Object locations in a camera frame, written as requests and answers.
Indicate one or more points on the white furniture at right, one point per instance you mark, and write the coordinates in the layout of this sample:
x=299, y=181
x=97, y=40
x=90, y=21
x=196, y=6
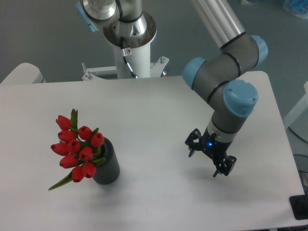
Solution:
x=297, y=110

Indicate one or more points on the black device at table edge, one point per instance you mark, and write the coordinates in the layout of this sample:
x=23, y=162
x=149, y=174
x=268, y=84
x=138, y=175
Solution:
x=299, y=205

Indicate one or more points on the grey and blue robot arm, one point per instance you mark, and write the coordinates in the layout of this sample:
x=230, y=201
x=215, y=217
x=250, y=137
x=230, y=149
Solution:
x=218, y=81

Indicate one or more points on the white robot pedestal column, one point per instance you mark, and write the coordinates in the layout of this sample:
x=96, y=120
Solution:
x=131, y=43

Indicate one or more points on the dark grey ribbed vase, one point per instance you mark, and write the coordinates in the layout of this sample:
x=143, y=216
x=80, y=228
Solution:
x=109, y=171

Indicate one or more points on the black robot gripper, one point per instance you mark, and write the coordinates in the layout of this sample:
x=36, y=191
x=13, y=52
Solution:
x=214, y=149

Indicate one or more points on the white rounded furniture at left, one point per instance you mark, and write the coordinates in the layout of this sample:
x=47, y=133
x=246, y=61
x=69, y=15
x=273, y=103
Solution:
x=24, y=73

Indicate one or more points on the red tulip bouquet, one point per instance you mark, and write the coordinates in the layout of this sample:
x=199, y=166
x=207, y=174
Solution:
x=81, y=148

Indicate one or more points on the white metal base frame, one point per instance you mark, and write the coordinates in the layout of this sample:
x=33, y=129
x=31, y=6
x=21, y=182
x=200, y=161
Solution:
x=157, y=69

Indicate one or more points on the blue plastic bag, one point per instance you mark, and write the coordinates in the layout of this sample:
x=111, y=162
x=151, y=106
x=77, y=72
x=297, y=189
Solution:
x=298, y=8

